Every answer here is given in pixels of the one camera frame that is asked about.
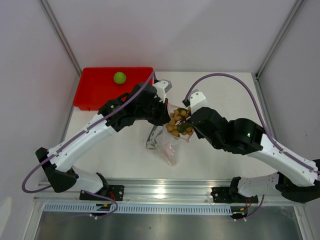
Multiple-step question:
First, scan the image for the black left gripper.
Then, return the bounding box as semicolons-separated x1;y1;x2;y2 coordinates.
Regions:
136;95;171;127

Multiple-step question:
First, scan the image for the yellow longan bunch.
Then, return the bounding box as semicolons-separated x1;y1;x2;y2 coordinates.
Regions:
165;107;194;138

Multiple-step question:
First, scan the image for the clear pink-dotted zip bag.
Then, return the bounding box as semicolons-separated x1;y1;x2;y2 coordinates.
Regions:
147;103;191;166

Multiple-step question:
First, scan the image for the green ball fruit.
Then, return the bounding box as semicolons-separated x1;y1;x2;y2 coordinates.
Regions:
113;72;127;85

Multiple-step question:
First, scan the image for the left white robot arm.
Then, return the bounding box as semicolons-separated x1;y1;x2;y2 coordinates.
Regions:
35;80;172;200

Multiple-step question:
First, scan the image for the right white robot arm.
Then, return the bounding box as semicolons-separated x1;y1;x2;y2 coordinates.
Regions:
189;106;320;203

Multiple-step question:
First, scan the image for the red plastic tray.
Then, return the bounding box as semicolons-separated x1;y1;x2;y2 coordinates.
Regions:
73;66;154;111

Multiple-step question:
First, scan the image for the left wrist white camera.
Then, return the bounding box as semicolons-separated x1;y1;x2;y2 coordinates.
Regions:
152;80;172;102

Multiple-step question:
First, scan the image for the wrist white camera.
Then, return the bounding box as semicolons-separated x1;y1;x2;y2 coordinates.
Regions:
152;80;172;102
182;91;209;113

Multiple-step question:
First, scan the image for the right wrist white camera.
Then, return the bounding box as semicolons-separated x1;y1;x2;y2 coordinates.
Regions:
182;91;209;113

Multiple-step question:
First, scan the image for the aluminium table rail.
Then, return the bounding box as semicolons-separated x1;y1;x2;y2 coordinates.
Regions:
33;178;306;207

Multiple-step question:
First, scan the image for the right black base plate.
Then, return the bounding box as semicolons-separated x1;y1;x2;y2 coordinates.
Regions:
210;186;259;204

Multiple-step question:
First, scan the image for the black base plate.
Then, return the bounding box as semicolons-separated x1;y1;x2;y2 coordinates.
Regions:
79;185;125;202
210;186;259;204

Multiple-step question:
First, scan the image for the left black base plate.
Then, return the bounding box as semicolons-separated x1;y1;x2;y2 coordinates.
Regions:
79;185;125;202

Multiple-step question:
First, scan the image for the white slotted cable duct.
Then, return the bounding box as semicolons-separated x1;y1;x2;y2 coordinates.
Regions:
43;202;232;216

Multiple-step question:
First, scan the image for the left aluminium frame post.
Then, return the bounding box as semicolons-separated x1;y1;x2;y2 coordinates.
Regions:
38;0;82;77

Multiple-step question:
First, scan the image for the aluminium frame post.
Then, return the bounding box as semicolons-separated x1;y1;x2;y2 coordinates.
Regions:
255;0;307;80
38;0;82;77

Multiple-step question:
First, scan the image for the right aluminium frame post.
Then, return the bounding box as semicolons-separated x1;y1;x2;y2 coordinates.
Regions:
255;0;307;80

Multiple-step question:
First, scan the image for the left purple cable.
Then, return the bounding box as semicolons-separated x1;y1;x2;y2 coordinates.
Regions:
21;71;157;194

